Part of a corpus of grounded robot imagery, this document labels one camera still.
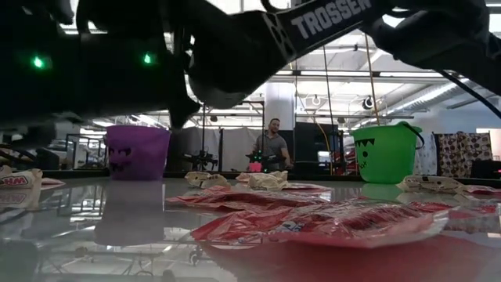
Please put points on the green Frankenstein bucket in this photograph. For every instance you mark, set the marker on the green Frankenstein bucket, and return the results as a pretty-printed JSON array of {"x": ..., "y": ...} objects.
[{"x": 387, "y": 156}]

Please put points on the small pink object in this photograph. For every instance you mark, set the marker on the small pink object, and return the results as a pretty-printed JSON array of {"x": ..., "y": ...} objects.
[{"x": 255, "y": 167}]

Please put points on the white patterned cloth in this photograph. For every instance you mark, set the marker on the white patterned cloth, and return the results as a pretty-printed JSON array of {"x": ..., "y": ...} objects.
[{"x": 426, "y": 156}]

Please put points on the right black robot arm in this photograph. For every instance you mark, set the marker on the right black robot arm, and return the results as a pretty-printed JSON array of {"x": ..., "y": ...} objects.
[{"x": 332, "y": 19}]

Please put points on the white column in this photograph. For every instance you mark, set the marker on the white column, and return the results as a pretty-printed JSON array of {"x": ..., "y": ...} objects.
[{"x": 280, "y": 105}]

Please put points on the black table frame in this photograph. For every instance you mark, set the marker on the black table frame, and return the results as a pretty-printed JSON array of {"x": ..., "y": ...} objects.
[{"x": 78, "y": 173}]

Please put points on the black panel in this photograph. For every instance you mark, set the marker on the black panel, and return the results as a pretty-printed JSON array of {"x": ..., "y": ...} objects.
[{"x": 313, "y": 141}]

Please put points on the black frame stand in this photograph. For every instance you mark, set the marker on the black frame stand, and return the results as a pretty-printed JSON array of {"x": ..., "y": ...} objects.
[{"x": 203, "y": 137}]

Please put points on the purple halloween bucket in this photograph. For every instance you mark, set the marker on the purple halloween bucket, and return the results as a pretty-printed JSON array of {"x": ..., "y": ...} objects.
[{"x": 137, "y": 156}]

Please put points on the red candy pack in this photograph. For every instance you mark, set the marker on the red candy pack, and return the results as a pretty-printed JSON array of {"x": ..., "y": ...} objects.
[
  {"x": 313, "y": 225},
  {"x": 235, "y": 197},
  {"x": 483, "y": 190}
]

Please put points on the silver ventilation duct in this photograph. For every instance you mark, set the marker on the silver ventilation duct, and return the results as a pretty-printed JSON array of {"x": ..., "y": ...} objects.
[{"x": 442, "y": 94}]

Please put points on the floral patterned cloth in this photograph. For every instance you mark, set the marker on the floral patterned cloth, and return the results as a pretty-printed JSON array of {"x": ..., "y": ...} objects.
[{"x": 463, "y": 152}]

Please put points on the long ceiling light strip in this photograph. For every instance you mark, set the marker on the long ceiling light strip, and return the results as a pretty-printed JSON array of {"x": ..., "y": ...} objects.
[{"x": 352, "y": 73}]

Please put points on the person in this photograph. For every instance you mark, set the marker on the person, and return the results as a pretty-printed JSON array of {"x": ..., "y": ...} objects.
[{"x": 272, "y": 145}]

